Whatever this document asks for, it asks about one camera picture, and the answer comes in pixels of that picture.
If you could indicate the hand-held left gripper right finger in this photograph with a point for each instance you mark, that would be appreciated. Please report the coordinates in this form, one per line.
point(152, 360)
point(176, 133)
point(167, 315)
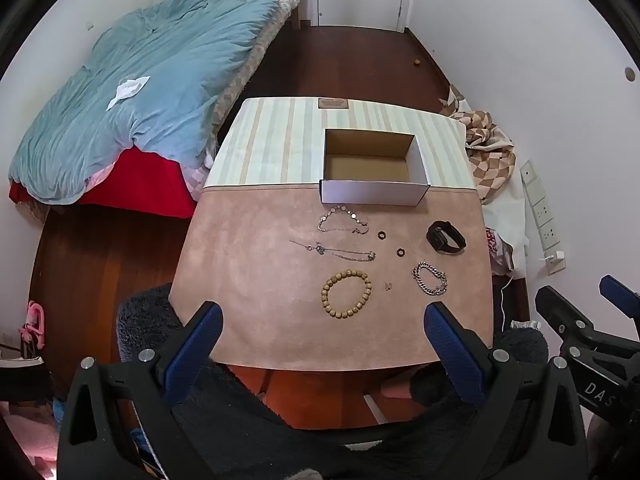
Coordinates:
point(452, 350)

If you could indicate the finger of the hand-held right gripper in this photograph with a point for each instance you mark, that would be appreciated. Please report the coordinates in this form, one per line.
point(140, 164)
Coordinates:
point(562, 312)
point(617, 290)

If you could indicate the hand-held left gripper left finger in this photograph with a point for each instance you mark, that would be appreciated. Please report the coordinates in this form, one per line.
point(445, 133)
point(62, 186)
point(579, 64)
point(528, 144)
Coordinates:
point(195, 355)

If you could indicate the black smartwatch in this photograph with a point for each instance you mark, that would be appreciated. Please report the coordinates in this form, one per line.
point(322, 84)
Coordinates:
point(440, 234)

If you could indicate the white cardboard box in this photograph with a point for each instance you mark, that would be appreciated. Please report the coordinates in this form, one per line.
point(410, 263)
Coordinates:
point(370, 193)

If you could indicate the white charger plug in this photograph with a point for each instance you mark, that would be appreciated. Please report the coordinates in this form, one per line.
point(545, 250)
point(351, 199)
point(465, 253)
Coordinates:
point(556, 259)

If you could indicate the pink slipper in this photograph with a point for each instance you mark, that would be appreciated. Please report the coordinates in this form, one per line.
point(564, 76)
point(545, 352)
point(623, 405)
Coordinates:
point(397, 391)

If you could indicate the white bag with red print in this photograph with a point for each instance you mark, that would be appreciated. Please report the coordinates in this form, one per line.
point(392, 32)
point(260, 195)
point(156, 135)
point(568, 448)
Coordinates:
point(502, 240)

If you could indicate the white power strip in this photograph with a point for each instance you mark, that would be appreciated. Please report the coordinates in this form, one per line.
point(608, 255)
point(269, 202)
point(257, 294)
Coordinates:
point(542, 210)

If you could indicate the dark fuzzy clothing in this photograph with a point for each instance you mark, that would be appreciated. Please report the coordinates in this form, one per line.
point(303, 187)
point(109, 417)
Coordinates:
point(300, 450)

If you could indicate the pink plastic hanger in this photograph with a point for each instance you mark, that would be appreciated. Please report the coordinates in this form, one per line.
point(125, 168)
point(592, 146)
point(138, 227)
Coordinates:
point(34, 325)

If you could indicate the red bed sheet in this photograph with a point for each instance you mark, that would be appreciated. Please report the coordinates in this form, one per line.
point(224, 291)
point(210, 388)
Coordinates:
point(150, 180)

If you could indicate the beige checkered cloth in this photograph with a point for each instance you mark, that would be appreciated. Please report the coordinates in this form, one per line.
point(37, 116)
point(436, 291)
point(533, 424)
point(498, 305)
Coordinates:
point(487, 145)

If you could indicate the striped table cloth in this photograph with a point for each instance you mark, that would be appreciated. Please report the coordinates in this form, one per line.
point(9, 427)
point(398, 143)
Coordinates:
point(270, 145)

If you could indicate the white crumpled paper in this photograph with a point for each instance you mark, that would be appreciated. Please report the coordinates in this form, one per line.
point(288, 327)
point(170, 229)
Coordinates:
point(126, 90)

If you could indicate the brown label patch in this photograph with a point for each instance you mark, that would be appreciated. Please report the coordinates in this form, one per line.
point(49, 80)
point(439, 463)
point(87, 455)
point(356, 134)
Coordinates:
point(333, 103)

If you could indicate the patterned bed mattress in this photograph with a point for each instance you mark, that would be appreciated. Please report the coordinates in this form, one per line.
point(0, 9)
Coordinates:
point(240, 80)

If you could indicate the light blue duvet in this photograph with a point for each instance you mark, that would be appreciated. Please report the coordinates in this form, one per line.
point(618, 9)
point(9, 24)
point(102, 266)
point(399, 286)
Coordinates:
point(150, 50)

